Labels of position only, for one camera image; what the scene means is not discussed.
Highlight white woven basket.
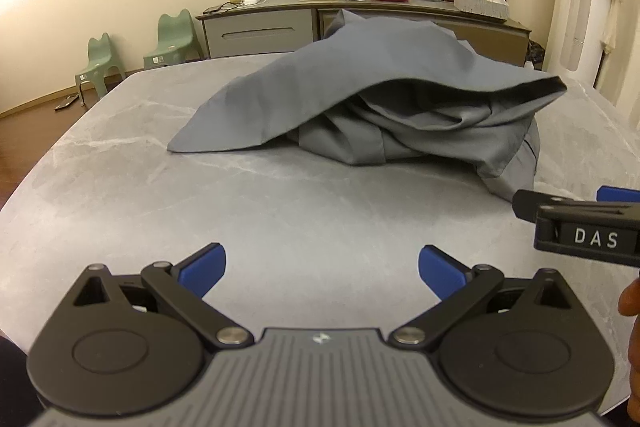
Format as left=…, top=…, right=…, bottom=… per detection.
left=454, top=0, right=510, bottom=19

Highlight black bag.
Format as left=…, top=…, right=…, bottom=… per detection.
left=525, top=39, right=546, bottom=70

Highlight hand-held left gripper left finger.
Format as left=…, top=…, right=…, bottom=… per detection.
left=60, top=243, right=255, bottom=350

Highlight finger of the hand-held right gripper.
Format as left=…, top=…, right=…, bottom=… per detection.
left=512, top=189, right=640, bottom=224
left=597, top=186, right=640, bottom=203

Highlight white standing air conditioner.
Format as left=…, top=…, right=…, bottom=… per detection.
left=547, top=0, right=601, bottom=88

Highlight grey sideboard cabinet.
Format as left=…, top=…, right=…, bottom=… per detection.
left=196, top=0, right=533, bottom=68

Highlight person's right hand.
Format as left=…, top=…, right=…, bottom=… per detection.
left=618, top=277, right=640, bottom=403

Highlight green plastic chair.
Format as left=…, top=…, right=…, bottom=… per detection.
left=143, top=9, right=206, bottom=70
left=75, top=33, right=127, bottom=100

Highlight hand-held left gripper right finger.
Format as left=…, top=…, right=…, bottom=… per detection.
left=389, top=245, right=576, bottom=350

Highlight grey clothes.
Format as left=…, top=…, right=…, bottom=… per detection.
left=166, top=9, right=567, bottom=202

